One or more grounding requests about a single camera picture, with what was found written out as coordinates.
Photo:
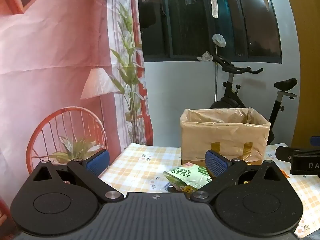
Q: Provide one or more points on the black exercise bike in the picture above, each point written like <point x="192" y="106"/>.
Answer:
<point x="232" y="97"/>

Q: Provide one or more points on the crumpled white cloth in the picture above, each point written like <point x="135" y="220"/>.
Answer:
<point x="205" y="56"/>

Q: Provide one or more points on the pink printed room backdrop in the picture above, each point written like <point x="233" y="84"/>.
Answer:
<point x="50" y="55"/>

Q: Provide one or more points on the yellow checked floral tablecloth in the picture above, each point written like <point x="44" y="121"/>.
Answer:
<point x="135" y="160"/>

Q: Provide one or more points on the dark framed window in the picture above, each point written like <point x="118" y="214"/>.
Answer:
<point x="190" y="25"/>

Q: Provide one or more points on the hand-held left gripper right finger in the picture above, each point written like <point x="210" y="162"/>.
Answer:
<point x="215" y="163"/>

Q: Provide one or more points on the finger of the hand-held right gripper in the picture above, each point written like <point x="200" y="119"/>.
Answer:
<point x="316" y="141"/>
<point x="285" y="153"/>

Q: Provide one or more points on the thin metal pole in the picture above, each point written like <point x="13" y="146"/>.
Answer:
<point x="216" y="80"/>

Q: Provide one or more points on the white plastic bag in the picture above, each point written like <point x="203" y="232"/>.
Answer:
<point x="219" y="40"/>

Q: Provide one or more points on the brown cardboard box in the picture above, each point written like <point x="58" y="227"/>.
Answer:
<point x="220" y="145"/>

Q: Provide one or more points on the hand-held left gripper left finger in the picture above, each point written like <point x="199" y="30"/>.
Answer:
<point x="98" y="161"/>

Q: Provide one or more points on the green snack packet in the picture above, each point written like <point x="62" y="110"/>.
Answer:
<point x="190" y="176"/>

